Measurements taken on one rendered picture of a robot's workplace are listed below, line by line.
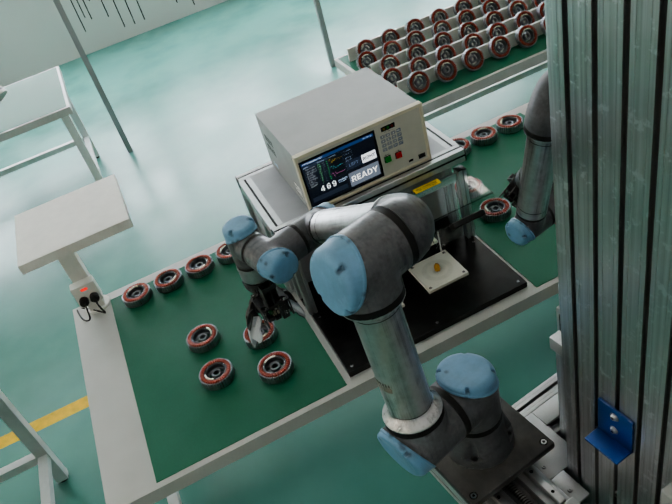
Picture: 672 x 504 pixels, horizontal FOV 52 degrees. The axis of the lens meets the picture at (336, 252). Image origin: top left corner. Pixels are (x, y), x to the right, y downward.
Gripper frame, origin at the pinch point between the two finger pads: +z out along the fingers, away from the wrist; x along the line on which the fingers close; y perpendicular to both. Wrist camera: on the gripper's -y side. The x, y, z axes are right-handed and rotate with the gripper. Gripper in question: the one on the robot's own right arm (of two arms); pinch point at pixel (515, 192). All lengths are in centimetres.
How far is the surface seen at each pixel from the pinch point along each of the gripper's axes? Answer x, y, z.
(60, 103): -260, 49, 214
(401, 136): -38.5, 6.9, -2.5
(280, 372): -26, 87, 6
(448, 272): -1.4, 29.0, 19.4
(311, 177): -52, 35, -6
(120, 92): -331, -3, 401
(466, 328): 12.4, 42.6, 6.0
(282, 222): -53, 50, 2
